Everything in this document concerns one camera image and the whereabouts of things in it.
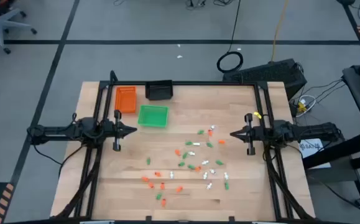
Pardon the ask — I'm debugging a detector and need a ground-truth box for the orange plastic basket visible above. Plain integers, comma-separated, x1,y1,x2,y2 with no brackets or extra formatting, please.
114,86,137,114

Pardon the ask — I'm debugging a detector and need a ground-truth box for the black hanging cable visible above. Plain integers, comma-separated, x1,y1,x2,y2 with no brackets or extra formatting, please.
216,0,244,74

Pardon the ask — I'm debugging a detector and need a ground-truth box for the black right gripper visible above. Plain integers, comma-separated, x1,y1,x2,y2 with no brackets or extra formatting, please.
229,113,266,156

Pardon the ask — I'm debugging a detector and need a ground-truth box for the black cable bundle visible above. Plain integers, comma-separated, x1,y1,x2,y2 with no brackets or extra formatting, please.
265,151,307,219
53,146,104,218

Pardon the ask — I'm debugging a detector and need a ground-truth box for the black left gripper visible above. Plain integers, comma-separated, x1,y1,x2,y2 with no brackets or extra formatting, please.
104,110,138,152

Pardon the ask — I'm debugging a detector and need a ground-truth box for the black aluminium table frame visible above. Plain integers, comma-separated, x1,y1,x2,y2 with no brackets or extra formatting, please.
50,70,316,223

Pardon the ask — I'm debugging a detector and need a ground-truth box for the white paper sign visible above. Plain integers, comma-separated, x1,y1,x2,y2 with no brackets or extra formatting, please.
298,139,331,170

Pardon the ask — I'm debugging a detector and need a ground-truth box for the black computer case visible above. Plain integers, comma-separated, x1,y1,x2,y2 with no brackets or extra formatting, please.
222,58,308,100

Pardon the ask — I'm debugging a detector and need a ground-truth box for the yellow hanging cable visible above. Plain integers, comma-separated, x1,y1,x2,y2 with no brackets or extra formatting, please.
270,0,290,62

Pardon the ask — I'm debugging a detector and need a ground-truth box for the green plastic basket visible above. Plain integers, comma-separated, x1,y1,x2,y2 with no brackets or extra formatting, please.
137,105,170,129

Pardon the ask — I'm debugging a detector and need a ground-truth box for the black plastic basket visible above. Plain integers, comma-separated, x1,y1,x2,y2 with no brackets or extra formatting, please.
144,80,174,101

